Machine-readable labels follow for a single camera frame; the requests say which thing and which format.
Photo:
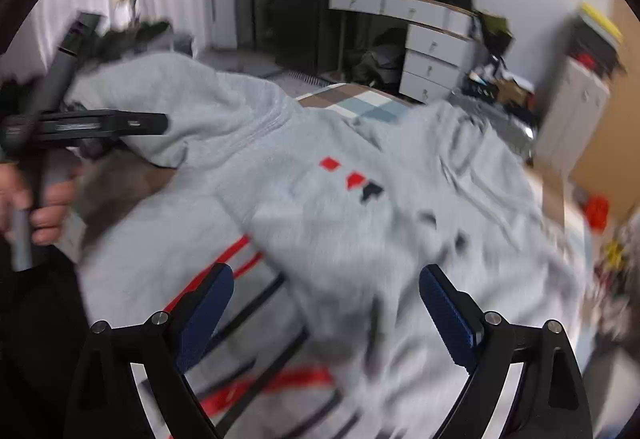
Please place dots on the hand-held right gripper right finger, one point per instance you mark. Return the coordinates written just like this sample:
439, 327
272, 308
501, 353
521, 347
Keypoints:
450, 319

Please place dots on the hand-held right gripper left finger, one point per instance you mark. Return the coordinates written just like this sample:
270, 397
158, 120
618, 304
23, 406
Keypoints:
205, 314

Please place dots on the grey sweatshirt with red print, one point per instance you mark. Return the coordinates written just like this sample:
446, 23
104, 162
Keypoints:
325, 229

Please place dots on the dark clothes pile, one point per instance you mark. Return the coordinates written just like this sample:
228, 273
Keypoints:
135, 39

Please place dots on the person's left hand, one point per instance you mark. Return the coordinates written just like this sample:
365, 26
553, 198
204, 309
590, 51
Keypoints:
50, 214

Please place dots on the person's black clothing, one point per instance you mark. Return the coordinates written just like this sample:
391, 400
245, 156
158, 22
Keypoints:
30, 344

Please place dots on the red plastic bag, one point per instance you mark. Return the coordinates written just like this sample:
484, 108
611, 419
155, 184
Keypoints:
597, 214

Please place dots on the silver suitcase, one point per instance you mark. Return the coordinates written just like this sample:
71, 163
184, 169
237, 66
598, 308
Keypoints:
505, 126

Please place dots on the beige suitcase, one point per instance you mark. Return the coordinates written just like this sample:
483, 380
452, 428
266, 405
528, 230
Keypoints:
570, 119

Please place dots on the black crate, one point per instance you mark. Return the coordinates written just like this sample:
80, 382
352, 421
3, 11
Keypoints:
482, 88

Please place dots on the small cardboard box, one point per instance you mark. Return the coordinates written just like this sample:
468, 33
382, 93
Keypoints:
512, 91

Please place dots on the brown blue checked blanket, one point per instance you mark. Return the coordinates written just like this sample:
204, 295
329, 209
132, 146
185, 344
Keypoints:
350, 104

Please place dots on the wooden door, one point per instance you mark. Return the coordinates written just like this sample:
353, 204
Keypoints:
615, 144

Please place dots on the black duffel bag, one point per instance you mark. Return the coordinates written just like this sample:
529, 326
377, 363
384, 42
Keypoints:
380, 59

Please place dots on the white desk with drawers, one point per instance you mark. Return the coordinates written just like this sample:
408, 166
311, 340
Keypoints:
435, 44

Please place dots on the dark green wrapped bundle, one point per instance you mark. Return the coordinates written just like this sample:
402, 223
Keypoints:
495, 26

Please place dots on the black shoe box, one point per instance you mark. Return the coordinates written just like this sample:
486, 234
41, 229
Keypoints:
592, 56

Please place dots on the yellow box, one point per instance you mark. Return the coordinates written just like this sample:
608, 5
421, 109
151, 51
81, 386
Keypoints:
600, 21

